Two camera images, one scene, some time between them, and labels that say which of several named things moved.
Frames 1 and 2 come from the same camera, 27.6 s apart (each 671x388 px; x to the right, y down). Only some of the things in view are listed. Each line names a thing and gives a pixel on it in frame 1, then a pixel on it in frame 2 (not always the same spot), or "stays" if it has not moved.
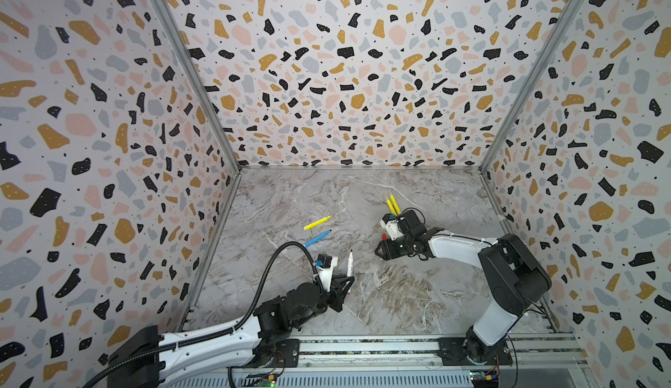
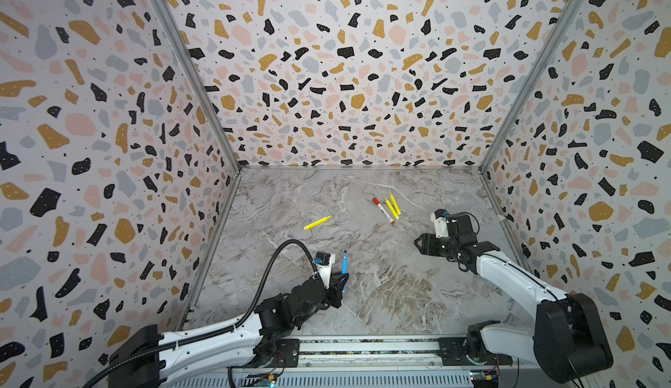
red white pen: [350, 264] to [377, 203]
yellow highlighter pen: [396, 204] stays
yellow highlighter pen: [392, 210] stays
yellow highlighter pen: [315, 223] stays
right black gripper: [393, 246] to [432, 244]
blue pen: [317, 239] to [345, 263]
